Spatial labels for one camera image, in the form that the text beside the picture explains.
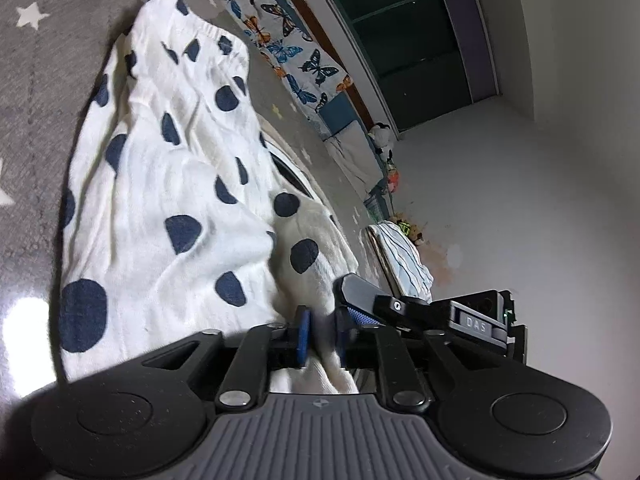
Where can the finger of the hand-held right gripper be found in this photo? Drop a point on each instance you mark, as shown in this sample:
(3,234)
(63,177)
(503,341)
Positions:
(361,294)

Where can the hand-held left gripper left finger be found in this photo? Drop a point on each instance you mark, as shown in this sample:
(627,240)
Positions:
(303,336)

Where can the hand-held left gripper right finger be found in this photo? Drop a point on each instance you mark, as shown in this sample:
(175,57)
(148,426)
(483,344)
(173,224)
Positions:
(343,342)

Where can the white navy polka-dot garment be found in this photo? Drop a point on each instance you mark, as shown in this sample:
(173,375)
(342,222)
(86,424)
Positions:
(175,185)

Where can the white striped folded cloth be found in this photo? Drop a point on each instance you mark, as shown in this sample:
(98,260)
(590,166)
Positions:
(401,256)

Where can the pile of small toys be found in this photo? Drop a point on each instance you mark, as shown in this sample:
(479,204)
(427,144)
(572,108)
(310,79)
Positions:
(411,230)

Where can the orange toy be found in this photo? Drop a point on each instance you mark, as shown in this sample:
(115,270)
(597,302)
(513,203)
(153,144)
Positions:
(393,180)

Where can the white garment with dark trim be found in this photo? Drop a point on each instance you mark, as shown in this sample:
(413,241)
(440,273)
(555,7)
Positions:
(301,181)

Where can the white folded bedding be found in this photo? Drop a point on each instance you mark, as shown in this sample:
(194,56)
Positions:
(355,156)

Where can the black and white plush toy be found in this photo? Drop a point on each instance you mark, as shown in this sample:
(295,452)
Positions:
(382,136)

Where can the dark glass sliding door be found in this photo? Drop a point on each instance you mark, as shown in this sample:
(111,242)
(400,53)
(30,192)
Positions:
(410,50)

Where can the butterfly print cloth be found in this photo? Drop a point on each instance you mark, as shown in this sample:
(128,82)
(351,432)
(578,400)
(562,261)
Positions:
(286,51)

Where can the grey star-print bed sheet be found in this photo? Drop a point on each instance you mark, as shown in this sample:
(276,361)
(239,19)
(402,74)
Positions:
(40,85)

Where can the purple door frame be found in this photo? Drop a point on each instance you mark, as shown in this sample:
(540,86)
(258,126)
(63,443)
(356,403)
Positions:
(470,35)

